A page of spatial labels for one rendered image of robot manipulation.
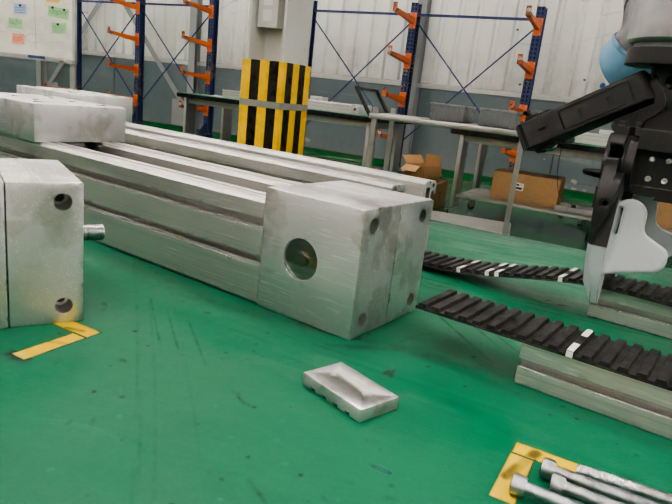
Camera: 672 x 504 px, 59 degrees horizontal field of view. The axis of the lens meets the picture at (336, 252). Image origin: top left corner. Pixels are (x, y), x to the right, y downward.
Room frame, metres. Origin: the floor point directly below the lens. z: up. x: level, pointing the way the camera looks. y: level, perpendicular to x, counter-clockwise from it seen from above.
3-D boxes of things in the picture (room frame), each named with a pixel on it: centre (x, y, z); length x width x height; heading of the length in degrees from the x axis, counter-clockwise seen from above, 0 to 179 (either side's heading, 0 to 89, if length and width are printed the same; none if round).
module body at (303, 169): (0.87, 0.25, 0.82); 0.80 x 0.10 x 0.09; 56
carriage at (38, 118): (0.71, 0.36, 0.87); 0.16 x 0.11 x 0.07; 56
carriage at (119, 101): (1.01, 0.46, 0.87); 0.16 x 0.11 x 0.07; 56
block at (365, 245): (0.47, -0.01, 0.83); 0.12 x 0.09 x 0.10; 146
